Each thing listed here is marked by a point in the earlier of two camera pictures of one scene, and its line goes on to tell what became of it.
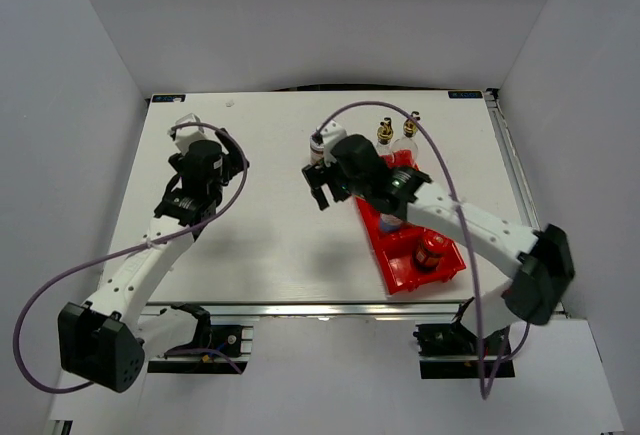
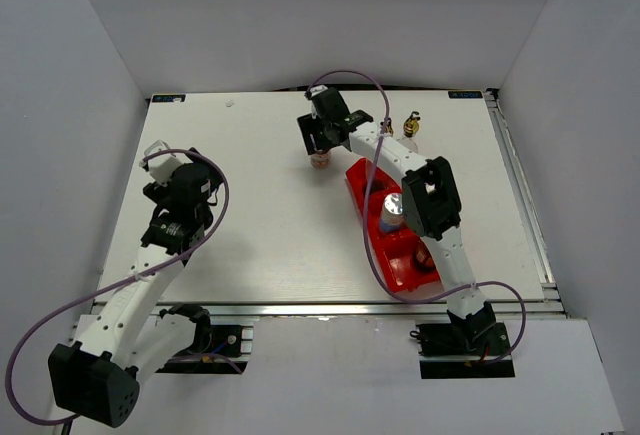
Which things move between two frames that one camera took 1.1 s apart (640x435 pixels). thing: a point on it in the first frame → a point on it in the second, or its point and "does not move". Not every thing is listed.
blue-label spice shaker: (389, 223) does not move
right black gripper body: (333, 176) → (312, 125)
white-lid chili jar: (317, 152) does not move
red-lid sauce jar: (428, 251) does not move
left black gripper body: (232, 162) → (215, 179)
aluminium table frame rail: (62, 427) does not move
